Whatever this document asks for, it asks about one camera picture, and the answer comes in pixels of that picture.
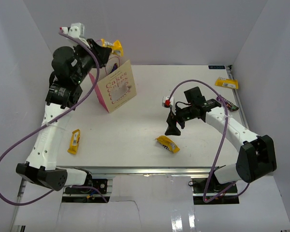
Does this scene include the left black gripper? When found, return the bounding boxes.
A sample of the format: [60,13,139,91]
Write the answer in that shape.
[73,39,112,84]

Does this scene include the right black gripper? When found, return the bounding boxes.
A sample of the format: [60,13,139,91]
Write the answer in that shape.
[165,104,195,136]

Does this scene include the yellow M&M packet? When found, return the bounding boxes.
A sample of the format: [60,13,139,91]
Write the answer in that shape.
[156,135,180,154]

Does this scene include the yellow snack packet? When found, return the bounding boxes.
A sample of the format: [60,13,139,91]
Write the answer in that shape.
[67,129,81,155]
[101,39,124,57]

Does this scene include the purple Krokant snack bag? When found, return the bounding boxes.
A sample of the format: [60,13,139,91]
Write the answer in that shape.
[111,63,119,73]

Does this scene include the dark snack bar edge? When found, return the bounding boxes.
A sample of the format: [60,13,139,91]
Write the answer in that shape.
[217,96,239,112]

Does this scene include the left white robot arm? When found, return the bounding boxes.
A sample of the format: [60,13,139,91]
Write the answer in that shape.
[16,39,112,193]

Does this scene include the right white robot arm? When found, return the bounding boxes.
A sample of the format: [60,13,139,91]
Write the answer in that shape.
[162,87,277,193]

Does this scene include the yellow snack packet far corner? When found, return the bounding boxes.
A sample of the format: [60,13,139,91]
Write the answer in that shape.
[215,77,239,89]

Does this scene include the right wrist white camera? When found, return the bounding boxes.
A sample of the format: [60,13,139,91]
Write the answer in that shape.
[162,96,175,116]

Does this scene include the wrist white camera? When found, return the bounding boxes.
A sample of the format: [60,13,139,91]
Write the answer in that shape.
[59,23,86,43]
[162,96,175,116]

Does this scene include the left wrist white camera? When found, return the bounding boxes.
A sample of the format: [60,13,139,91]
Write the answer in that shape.
[59,23,86,43]

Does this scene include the paper bag with pink handles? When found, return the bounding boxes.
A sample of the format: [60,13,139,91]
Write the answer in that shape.
[94,55,137,113]

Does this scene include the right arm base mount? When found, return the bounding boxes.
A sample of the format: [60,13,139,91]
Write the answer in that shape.
[188,177,238,200]

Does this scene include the aluminium table front rail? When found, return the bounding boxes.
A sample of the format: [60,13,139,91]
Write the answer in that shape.
[55,166,219,175]

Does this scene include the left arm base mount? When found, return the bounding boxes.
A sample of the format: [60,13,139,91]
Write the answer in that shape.
[62,178,110,203]

